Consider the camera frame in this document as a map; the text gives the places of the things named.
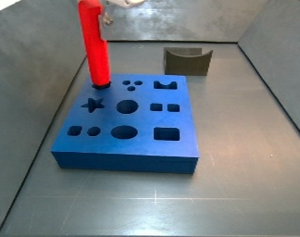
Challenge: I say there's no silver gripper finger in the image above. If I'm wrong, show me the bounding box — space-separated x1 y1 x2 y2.
98 0 144 40

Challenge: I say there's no red hexagon prism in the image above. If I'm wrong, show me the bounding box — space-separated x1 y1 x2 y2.
78 0 110 89

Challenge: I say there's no blue foam shape board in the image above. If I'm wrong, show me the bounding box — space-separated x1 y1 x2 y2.
51 74 199 174

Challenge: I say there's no black curved holder stand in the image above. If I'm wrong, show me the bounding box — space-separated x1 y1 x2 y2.
163 47 213 76

